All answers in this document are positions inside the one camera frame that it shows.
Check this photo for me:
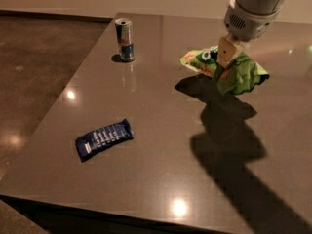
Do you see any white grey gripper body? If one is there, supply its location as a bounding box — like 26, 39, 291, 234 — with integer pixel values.
224, 0, 279, 42

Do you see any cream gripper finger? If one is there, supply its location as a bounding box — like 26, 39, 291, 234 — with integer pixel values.
217, 34, 243, 69

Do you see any green rice chip bag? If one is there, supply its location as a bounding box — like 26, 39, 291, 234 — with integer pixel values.
179, 46, 269, 95

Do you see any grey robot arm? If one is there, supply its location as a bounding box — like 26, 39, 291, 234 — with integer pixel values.
217, 0, 285, 69

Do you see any blue silver energy drink can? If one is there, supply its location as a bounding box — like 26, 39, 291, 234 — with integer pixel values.
114, 18, 135, 62

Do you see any dark blue snack wrapper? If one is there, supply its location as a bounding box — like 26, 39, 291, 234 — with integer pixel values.
75, 119, 134, 161

